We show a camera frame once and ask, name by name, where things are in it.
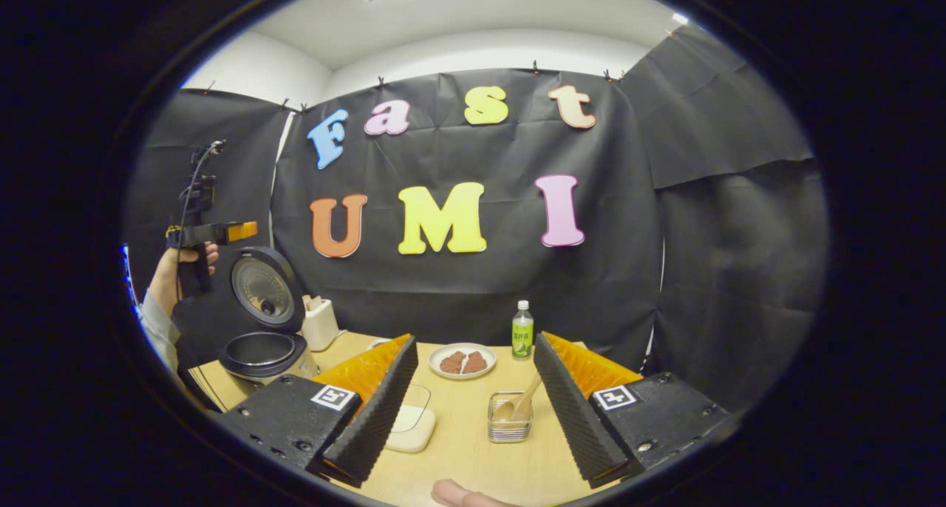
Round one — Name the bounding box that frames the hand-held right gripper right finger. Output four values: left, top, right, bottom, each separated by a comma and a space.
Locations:
533, 332, 732, 491

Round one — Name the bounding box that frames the black backdrop cloth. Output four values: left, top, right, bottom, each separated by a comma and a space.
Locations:
122, 27, 828, 412

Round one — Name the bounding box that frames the white round plate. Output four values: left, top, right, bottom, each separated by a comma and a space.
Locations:
428, 342, 498, 381

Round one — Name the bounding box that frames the white toaster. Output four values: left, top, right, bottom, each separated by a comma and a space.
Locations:
301, 295, 341, 353

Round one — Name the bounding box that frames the dark grey rice cooker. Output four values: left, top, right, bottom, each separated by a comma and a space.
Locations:
218, 246, 320, 384

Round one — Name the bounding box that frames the clear chopstick holder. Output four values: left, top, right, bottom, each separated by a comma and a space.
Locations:
487, 391, 534, 444

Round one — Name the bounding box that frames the clear container of rice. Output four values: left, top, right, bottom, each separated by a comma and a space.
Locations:
384, 384, 437, 454

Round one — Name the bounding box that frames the green drink bottle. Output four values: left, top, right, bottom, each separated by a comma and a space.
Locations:
511, 300, 535, 360

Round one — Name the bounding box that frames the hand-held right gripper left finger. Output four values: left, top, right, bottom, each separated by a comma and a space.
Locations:
214, 334, 420, 489

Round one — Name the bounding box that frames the computer monitor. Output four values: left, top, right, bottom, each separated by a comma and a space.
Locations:
121, 245, 138, 312

